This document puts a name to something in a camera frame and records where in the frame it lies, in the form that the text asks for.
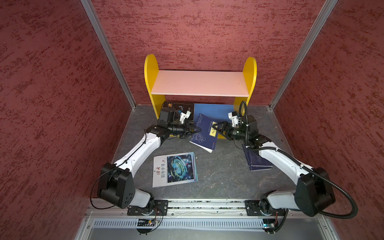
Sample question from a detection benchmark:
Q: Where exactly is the right corner aluminium profile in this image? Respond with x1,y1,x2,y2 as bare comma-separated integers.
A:
269,0,338,111

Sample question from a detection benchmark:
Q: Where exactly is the black corrugated cable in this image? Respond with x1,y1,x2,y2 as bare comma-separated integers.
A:
238,100,359,233

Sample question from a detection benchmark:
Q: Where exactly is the navy book set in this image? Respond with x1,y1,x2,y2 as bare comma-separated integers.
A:
242,145,273,172

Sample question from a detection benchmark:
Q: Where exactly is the slotted cable duct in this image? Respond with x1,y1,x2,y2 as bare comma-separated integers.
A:
92,218,265,231

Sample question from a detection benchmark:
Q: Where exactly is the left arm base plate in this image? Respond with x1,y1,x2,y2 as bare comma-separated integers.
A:
127,200,169,217

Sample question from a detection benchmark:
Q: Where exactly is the right circuit board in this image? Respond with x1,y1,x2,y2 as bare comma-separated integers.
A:
262,219,279,232

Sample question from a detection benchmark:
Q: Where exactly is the left corner aluminium profile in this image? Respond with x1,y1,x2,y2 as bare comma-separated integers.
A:
81,0,137,110

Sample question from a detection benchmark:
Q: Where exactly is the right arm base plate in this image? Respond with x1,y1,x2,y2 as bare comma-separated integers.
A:
245,200,285,217

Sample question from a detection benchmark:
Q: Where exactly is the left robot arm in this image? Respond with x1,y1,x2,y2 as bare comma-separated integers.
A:
91,123,201,215

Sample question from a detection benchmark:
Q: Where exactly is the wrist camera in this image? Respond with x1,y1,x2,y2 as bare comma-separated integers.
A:
158,107,192,124
228,112,250,128

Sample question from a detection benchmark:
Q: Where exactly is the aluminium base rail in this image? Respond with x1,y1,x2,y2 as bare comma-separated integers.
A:
85,197,328,218

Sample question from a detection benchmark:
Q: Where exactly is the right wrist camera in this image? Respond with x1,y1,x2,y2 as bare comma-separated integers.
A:
228,112,250,128

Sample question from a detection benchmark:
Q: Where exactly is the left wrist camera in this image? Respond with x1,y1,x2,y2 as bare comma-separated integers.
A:
158,107,192,124

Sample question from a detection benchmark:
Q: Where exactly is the corner aluminium profile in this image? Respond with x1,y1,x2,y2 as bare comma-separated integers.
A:
269,0,338,111
81,0,137,110

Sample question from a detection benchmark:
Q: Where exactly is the black Murphy's law book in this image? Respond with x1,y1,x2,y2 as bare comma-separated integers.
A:
162,101,195,121

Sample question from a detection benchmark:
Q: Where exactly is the white science magazine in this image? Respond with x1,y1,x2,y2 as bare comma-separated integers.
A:
152,152,198,188

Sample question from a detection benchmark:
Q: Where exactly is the circuit board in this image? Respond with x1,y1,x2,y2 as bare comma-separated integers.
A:
137,219,158,228
262,219,279,232

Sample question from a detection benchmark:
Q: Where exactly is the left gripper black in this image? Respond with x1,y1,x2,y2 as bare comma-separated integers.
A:
168,120,201,138

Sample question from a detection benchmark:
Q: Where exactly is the navy book with dragon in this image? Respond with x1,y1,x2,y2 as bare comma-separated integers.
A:
190,114,219,153

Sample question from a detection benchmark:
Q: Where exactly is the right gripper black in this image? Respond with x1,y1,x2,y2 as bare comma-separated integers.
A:
212,121,249,141

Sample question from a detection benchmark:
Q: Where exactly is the left circuit board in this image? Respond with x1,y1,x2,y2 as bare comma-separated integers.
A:
137,219,158,228

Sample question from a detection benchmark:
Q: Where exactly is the yellow pink blue bookshelf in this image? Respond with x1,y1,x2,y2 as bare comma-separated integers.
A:
144,53,258,140

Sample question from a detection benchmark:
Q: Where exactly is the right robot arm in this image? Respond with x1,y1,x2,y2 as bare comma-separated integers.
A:
244,129,336,217

